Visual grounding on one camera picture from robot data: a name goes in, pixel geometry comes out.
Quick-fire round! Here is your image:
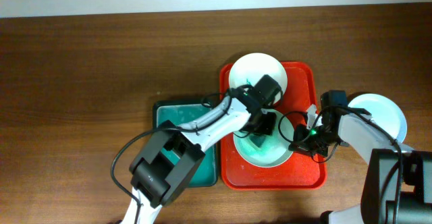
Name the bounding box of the white plate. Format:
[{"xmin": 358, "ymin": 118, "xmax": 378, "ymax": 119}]
[
  {"xmin": 228, "ymin": 53, "xmax": 288, "ymax": 108},
  {"xmin": 348, "ymin": 93, "xmax": 408, "ymax": 143},
  {"xmin": 233, "ymin": 110, "xmax": 293, "ymax": 168}
]

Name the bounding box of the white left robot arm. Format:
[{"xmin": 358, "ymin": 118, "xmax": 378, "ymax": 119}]
[{"xmin": 118, "ymin": 85, "xmax": 281, "ymax": 223}]

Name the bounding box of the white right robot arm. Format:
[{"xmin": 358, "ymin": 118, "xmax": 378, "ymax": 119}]
[{"xmin": 290, "ymin": 105, "xmax": 431, "ymax": 223}]

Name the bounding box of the green cleaning sponge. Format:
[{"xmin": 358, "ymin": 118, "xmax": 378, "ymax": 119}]
[{"xmin": 249, "ymin": 134, "xmax": 271, "ymax": 148}]

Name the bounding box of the red plastic tray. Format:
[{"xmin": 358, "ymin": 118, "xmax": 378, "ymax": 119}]
[{"xmin": 220, "ymin": 61, "xmax": 327, "ymax": 191}]

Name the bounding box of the dark green water tray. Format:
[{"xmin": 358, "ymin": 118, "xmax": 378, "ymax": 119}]
[{"xmin": 153, "ymin": 100, "xmax": 219, "ymax": 188}]

